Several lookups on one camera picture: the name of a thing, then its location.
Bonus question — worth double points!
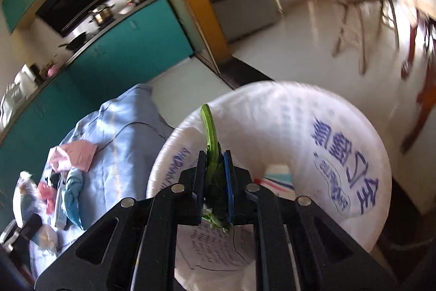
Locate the striped white packet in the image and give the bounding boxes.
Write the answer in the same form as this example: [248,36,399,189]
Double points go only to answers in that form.
[261,164,296,199]

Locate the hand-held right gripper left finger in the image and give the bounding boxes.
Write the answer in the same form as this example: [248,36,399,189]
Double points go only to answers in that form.
[34,151,208,291]

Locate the teal lower cabinets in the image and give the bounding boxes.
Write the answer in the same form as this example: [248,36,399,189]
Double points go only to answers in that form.
[0,0,195,196]

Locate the carved wooden chair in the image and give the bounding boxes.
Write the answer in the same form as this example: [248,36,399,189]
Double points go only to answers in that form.
[400,10,436,154]

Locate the green vegetable leaf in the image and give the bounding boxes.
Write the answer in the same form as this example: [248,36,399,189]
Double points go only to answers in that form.
[200,103,235,230]

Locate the steel cooking pot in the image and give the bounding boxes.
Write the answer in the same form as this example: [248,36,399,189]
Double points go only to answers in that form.
[89,4,114,25]

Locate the white kitchen appliance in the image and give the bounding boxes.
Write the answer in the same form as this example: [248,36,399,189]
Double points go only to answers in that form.
[15,68,36,90]

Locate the white blue paper cup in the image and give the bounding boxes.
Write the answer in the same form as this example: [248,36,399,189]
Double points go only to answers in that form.
[13,171,36,227]

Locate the pink tissue pack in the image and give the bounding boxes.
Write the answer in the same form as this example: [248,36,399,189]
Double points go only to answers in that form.
[48,140,99,173]

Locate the blue tablecloth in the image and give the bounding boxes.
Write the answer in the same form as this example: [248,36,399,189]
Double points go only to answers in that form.
[29,84,176,281]

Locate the black wok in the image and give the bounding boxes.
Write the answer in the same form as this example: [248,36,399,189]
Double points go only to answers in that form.
[59,32,88,51]

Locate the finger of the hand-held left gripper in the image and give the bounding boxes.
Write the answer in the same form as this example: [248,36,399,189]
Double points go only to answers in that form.
[19,213,43,239]

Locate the white dish rack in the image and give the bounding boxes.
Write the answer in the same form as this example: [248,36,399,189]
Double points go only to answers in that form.
[0,81,21,128]

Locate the trash bin with white liner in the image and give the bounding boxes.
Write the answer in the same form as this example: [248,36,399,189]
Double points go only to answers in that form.
[146,80,392,291]

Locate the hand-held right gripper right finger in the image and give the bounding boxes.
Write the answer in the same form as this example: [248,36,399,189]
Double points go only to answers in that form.
[223,151,398,291]

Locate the wooden bench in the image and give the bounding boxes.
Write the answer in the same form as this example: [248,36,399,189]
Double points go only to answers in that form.
[332,0,401,75]

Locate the blue face mask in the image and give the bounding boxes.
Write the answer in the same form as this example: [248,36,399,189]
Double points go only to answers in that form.
[65,168,85,231]

